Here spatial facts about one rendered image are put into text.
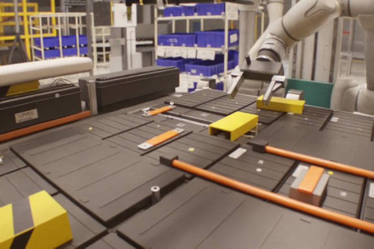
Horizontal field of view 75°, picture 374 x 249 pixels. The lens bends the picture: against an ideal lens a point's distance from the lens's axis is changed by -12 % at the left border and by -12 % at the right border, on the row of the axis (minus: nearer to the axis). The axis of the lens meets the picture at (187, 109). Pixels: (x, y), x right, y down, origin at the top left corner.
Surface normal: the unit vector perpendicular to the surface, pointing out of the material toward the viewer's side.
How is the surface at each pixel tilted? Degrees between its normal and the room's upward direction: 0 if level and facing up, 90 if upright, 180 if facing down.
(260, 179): 0
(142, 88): 90
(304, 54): 90
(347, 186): 0
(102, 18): 90
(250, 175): 0
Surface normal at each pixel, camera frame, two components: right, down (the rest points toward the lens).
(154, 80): 0.79, 0.17
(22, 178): 0.00, -0.96
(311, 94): -0.57, 0.23
